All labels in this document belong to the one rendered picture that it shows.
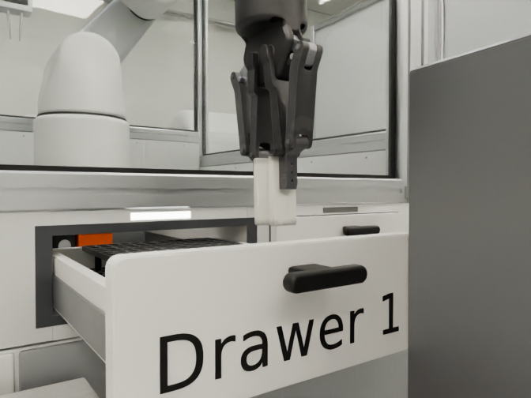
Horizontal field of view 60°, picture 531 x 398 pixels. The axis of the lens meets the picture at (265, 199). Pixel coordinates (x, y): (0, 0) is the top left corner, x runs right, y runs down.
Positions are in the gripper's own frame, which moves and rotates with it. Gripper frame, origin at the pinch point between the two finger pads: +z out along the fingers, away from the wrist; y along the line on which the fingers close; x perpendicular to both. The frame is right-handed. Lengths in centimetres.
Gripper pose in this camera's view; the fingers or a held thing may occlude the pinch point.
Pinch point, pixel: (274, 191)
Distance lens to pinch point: 47.5
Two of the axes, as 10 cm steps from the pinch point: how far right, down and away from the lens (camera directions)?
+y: 5.7, -0.2, -8.2
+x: 8.2, -0.1, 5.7
